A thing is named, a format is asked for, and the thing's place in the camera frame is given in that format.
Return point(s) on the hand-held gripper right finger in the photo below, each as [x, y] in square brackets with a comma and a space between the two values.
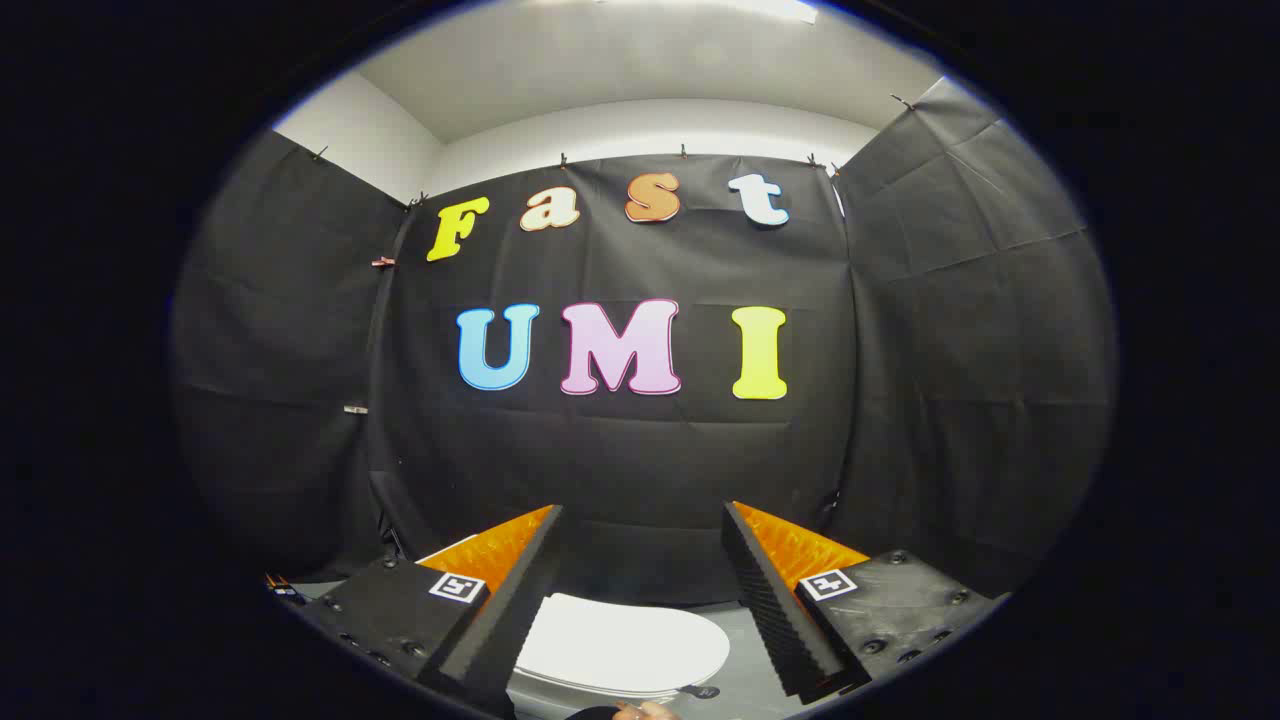
[770, 600]

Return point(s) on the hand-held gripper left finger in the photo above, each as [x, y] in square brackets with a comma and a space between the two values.
[500, 620]

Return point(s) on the white toilet seat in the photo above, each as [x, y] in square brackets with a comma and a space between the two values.
[545, 683]

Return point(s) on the small black floor tab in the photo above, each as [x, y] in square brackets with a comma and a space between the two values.
[700, 691]

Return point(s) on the black backdrop cloth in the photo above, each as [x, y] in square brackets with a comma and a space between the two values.
[620, 460]

